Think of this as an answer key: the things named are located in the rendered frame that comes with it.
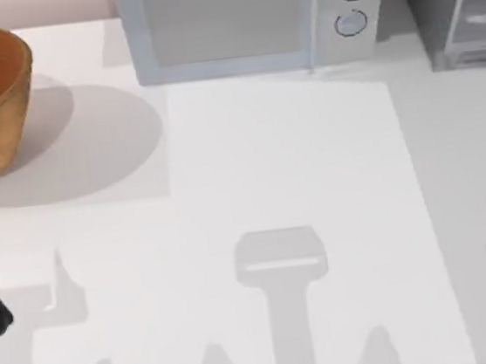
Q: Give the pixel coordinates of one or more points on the microwave oven door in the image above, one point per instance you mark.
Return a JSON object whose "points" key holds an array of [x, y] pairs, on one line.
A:
{"points": [[225, 23]]}

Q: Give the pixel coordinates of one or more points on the pale microwave oven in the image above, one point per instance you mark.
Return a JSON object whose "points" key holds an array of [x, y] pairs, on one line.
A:
{"points": [[251, 18]]}

